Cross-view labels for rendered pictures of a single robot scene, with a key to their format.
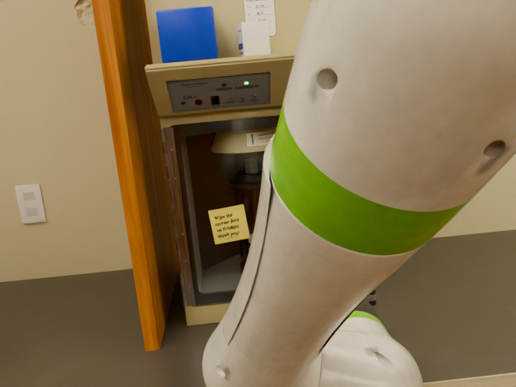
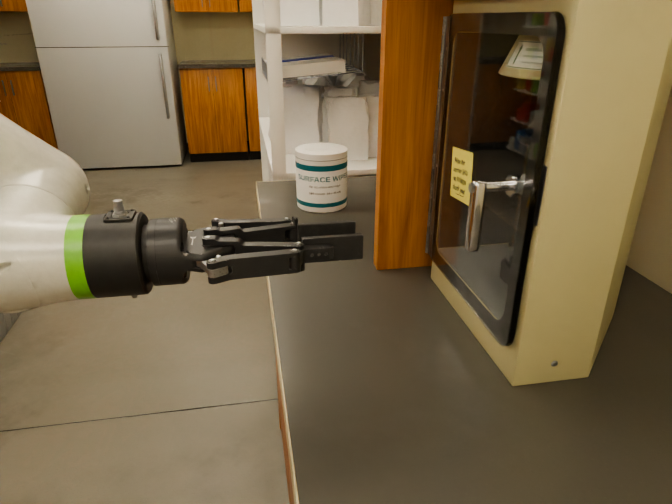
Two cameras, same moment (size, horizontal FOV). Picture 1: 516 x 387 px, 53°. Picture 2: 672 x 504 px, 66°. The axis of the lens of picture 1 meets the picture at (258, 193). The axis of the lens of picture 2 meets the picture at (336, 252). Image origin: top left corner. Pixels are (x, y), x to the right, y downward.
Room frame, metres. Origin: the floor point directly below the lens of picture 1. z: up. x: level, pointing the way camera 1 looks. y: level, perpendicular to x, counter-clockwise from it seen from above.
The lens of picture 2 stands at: (0.77, -0.65, 1.38)
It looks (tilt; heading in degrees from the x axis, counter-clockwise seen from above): 24 degrees down; 82
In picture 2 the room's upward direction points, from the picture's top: straight up
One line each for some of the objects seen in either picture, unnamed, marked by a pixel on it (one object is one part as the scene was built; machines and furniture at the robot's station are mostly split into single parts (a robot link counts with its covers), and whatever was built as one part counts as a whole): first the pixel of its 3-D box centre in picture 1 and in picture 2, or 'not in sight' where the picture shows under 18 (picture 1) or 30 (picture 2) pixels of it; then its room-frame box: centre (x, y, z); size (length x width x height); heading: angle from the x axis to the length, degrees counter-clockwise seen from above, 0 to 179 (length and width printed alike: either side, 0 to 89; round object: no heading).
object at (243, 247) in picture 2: not in sight; (254, 253); (0.75, -0.12, 1.14); 0.11 x 0.01 x 0.04; 171
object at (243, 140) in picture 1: (248, 213); (477, 170); (1.06, 0.02, 1.19); 0.30 x 0.01 x 0.40; 92
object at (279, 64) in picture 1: (236, 84); not in sight; (1.02, 0.02, 1.46); 0.32 x 0.12 x 0.10; 92
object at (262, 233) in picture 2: not in sight; (252, 238); (0.75, -0.07, 1.14); 0.11 x 0.01 x 0.04; 14
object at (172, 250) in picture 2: not in sight; (193, 249); (0.69, -0.10, 1.14); 0.09 x 0.08 x 0.07; 2
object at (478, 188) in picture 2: not in sight; (488, 213); (1.04, -0.08, 1.17); 0.05 x 0.03 x 0.10; 2
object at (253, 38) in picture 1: (253, 39); not in sight; (1.02, -0.02, 1.54); 0.05 x 0.05 x 0.06; 10
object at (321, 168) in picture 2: not in sight; (321, 176); (0.91, 0.63, 1.02); 0.13 x 0.13 x 0.15
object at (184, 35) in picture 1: (189, 36); not in sight; (1.01, 0.10, 1.56); 0.10 x 0.10 x 0.09; 2
